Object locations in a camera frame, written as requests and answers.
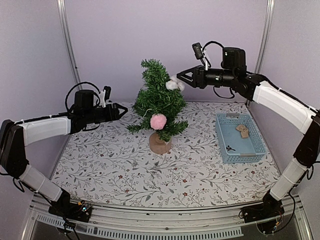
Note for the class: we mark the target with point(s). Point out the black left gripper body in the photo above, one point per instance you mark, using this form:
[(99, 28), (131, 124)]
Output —
[(109, 116)]

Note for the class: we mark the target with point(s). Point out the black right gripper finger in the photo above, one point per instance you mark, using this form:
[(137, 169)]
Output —
[(188, 72), (187, 79)]

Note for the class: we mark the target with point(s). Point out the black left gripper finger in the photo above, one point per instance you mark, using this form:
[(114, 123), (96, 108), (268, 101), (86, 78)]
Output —
[(119, 106), (121, 111)]

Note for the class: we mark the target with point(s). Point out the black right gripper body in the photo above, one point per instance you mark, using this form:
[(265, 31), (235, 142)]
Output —
[(226, 78)]

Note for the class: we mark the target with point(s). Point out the white cotton berry sprig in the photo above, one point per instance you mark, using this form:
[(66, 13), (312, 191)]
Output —
[(174, 83)]

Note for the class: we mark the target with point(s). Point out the small green christmas tree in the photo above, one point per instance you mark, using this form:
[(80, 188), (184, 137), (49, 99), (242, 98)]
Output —
[(155, 98)]

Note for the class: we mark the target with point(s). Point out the pink pompom ornament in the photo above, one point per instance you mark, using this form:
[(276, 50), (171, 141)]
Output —
[(158, 121)]

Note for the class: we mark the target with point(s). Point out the light blue plastic basket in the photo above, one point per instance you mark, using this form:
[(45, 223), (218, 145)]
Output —
[(246, 150)]

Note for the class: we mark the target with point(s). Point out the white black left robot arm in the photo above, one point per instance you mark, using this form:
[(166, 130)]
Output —
[(88, 108)]

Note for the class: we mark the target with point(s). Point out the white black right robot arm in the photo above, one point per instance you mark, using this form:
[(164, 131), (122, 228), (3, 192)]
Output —
[(259, 89)]

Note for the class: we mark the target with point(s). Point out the floral patterned table mat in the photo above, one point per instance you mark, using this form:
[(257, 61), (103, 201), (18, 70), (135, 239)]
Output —
[(111, 165)]

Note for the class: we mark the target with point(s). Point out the red berry twig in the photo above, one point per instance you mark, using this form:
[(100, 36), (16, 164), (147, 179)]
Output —
[(228, 148)]

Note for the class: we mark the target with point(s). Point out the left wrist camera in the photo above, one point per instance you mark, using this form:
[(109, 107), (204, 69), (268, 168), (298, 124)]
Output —
[(104, 96)]

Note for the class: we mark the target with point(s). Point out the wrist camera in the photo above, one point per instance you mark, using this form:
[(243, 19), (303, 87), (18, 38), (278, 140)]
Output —
[(200, 55), (104, 96)]

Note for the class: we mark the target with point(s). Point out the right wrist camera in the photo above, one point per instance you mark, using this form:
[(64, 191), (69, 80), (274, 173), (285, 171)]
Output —
[(200, 55)]

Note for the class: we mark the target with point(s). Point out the right aluminium frame post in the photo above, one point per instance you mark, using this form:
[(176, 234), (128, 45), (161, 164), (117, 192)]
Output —
[(265, 35)]

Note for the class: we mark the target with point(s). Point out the aluminium frame post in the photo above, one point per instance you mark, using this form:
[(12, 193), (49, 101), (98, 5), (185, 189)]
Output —
[(62, 13), (265, 35)]

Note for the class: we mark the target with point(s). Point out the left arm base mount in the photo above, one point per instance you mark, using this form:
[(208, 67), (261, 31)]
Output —
[(80, 211)]

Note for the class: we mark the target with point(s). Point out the left aluminium frame post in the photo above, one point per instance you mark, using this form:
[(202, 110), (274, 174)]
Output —
[(62, 13)]

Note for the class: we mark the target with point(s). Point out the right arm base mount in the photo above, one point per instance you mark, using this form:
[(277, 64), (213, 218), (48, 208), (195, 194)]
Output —
[(267, 218)]

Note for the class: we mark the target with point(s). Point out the aluminium front rail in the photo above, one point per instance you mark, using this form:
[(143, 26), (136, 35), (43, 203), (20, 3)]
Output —
[(115, 222)]

